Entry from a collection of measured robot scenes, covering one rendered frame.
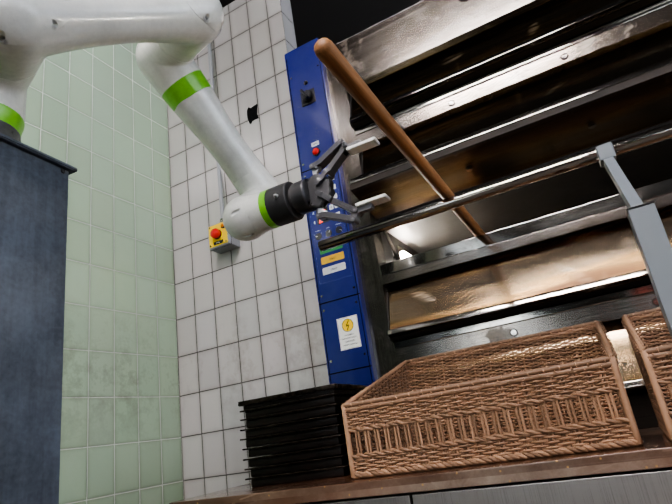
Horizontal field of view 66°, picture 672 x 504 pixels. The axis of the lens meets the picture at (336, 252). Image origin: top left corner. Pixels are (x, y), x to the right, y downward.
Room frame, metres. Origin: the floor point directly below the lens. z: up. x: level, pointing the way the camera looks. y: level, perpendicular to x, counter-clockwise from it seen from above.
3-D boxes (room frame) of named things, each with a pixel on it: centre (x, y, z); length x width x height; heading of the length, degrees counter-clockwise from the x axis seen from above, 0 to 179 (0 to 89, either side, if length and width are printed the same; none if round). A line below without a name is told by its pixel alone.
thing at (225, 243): (1.88, 0.42, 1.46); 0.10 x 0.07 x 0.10; 64
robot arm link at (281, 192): (1.09, 0.09, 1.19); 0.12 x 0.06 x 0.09; 155
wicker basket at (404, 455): (1.28, -0.31, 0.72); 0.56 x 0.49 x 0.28; 65
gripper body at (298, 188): (1.06, 0.03, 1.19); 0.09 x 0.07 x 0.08; 65
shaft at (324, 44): (1.38, -0.38, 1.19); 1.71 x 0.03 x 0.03; 155
